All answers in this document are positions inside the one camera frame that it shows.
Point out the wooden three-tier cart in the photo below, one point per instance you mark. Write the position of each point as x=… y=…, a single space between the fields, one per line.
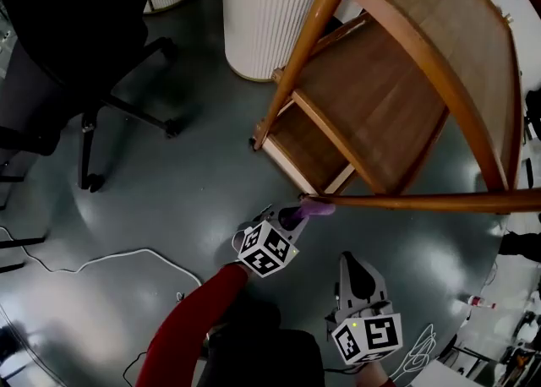
x=380 y=94

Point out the purple cloth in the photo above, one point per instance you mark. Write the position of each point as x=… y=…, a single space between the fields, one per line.
x=319 y=208

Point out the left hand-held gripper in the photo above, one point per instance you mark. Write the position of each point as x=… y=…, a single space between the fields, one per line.
x=264 y=248

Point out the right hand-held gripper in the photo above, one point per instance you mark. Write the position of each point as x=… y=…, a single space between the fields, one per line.
x=380 y=334

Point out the person's right forearm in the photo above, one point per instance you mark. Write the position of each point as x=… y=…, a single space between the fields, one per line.
x=376 y=377

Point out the person's left forearm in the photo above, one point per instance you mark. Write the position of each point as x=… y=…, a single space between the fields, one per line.
x=194 y=317

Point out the plastic bottle red label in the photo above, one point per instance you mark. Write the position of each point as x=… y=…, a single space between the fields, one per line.
x=479 y=301

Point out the black office chair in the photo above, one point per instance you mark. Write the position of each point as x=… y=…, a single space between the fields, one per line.
x=63 y=17
x=533 y=102

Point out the white round table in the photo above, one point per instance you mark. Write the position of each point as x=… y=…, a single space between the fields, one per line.
x=270 y=17

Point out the white metal-frame table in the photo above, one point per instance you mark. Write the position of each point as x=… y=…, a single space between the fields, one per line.
x=465 y=372

